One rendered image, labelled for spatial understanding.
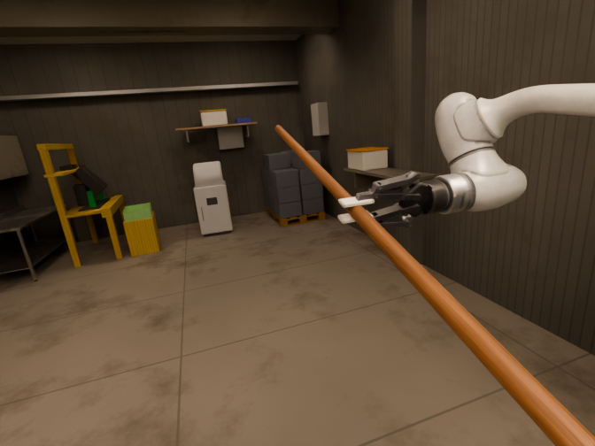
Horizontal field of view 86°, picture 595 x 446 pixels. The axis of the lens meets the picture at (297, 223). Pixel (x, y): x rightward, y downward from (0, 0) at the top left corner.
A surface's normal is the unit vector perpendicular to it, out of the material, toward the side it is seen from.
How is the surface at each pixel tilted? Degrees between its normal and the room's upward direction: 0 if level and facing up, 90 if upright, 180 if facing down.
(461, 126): 75
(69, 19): 90
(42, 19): 90
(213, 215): 90
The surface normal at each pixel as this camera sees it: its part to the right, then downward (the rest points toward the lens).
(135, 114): 0.31, 0.24
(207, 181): 0.18, -0.07
